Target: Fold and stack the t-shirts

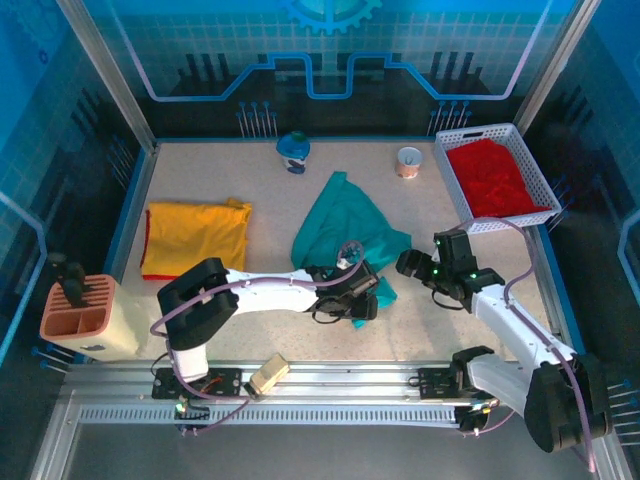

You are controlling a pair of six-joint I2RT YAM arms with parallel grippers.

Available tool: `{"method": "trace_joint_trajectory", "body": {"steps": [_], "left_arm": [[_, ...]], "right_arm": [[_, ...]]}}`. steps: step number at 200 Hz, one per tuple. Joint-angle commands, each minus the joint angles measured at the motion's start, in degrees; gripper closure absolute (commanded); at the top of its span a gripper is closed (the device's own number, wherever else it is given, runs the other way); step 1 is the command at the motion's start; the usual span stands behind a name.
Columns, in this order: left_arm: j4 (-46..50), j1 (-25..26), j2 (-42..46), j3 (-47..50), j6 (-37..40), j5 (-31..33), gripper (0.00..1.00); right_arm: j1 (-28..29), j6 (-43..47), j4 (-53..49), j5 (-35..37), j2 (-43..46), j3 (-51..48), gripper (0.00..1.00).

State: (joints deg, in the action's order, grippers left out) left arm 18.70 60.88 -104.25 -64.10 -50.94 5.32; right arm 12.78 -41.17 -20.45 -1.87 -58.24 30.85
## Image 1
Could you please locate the black knife handle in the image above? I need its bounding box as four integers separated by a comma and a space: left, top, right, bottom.
48, 252, 71, 281
60, 263, 88, 308

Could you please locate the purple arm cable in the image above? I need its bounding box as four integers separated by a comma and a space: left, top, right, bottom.
439, 217, 599, 474
149, 239, 369, 441

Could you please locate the white perforated plastic basket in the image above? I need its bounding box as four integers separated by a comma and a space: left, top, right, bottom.
433, 122, 564, 236

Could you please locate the red t-shirt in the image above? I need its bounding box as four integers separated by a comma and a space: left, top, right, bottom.
445, 139, 554, 220

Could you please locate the grey slotted cable duct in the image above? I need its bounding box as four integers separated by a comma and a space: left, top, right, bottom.
77, 404, 461, 427

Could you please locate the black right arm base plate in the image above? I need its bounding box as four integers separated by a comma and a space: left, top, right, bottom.
417, 367, 464, 401

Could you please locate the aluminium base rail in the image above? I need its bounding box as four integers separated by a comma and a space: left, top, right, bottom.
62, 359, 609, 399

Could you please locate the paper cup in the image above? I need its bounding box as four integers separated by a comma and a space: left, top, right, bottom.
394, 145, 425, 180

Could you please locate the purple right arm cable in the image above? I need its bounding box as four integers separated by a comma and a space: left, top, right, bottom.
439, 217, 599, 474

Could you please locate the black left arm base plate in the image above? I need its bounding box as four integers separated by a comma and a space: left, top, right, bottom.
152, 367, 244, 401

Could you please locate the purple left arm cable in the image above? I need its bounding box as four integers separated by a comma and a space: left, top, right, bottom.
149, 239, 369, 441

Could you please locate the teal t-shirt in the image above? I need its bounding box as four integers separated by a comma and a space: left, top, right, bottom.
290, 170, 414, 330

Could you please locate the pink and cream knife block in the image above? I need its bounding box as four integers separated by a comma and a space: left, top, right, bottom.
39, 273, 144, 362

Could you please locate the yellow t-shirt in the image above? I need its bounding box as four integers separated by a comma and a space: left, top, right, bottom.
140, 197, 254, 281

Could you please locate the blue lidded plastic container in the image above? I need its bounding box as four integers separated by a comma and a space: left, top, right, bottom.
276, 130, 312, 176

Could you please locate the aluminium frame post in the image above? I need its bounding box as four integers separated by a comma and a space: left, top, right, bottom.
512, 0, 599, 134
54, 0, 159, 151

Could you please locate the beige plastic box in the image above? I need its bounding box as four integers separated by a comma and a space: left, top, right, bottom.
248, 352, 291, 400

